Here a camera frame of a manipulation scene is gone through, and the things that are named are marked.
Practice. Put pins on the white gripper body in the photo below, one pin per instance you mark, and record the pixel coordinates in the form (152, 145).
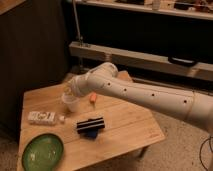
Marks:
(69, 99)

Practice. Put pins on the white plastic bottle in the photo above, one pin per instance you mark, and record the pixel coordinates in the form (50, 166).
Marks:
(44, 118)

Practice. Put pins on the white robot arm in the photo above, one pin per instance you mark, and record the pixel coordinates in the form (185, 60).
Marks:
(189, 106)

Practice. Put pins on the metal pole stand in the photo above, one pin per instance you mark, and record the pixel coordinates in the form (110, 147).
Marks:
(79, 37)

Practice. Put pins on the orange carrot toy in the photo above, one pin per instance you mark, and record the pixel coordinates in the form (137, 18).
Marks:
(93, 98)

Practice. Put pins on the black striped eraser block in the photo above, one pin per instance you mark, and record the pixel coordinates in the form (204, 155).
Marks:
(90, 125)

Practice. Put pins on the blue sponge piece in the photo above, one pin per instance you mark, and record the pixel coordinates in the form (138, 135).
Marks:
(91, 134)

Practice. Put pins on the wooden low table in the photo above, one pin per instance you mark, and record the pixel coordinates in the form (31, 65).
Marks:
(127, 128)

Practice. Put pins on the green glass bowl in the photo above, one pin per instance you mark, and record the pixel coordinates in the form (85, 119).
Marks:
(42, 153)

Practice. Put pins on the white wooden rail shelf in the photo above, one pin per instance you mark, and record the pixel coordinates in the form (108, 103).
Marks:
(140, 60)

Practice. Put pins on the black handle on rail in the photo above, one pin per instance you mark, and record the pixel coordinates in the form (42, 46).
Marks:
(182, 63)

